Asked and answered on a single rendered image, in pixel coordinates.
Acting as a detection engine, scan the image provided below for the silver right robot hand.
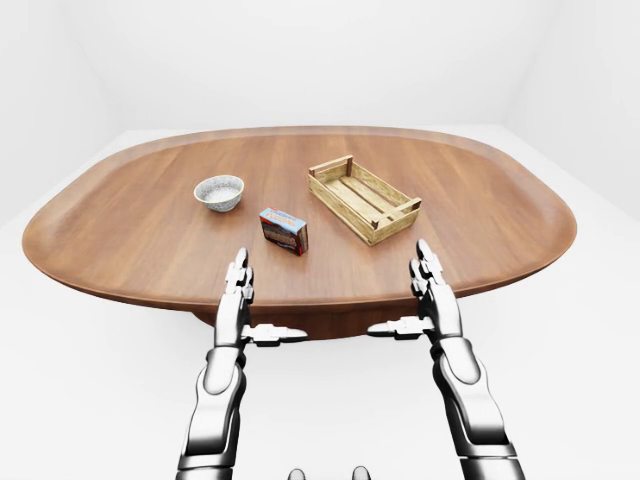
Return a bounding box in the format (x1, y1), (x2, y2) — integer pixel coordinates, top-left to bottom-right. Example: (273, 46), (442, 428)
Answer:
(366, 238), (463, 344)

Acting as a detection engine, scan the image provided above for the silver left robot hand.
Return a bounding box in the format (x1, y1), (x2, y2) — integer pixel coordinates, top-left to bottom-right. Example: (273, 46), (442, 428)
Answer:
(213, 247), (309, 350)

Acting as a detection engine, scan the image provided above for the printed chocolate pudding box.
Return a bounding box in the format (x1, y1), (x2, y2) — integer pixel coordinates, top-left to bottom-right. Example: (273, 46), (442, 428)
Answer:
(258, 207), (310, 257)

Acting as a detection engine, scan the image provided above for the wooden slat tray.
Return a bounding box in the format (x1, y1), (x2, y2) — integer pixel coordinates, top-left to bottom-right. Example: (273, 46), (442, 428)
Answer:
(307, 154), (423, 247)

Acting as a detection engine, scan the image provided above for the dark round wooden table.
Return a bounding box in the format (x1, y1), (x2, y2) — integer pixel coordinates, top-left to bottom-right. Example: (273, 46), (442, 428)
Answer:
(21, 125), (578, 341)

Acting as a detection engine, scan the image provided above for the patterned white bowl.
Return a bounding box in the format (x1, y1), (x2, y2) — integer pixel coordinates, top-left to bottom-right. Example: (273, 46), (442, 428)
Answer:
(193, 174), (245, 214)

